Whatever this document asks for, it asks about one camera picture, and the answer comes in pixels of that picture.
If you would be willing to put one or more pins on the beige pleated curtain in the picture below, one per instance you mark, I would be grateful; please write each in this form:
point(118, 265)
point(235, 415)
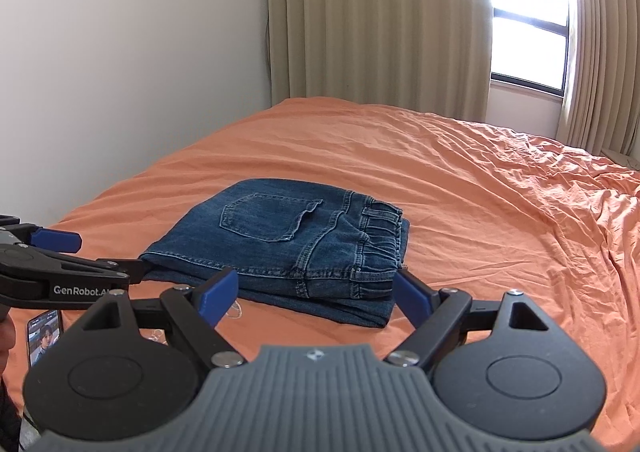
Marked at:
point(375, 17)
point(605, 42)

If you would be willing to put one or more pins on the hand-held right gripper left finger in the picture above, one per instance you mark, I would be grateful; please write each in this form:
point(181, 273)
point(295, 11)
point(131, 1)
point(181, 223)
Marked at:
point(217, 299)

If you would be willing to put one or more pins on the blue denim pants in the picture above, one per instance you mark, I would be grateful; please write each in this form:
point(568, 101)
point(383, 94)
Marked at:
point(280, 222)

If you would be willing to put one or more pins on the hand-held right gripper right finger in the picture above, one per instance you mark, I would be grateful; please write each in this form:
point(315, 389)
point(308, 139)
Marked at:
point(412, 297)

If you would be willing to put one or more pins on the dark framed window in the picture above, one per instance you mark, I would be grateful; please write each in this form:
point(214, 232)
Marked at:
point(530, 7)

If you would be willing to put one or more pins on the smartphone with lit screen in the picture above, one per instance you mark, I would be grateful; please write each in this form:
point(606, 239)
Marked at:
point(44, 337)

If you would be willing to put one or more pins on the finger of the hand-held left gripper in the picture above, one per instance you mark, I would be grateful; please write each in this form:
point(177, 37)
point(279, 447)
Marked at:
point(57, 239)
point(127, 267)

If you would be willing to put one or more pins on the orange bed sheet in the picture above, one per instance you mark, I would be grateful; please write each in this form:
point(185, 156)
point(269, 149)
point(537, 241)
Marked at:
point(450, 172)

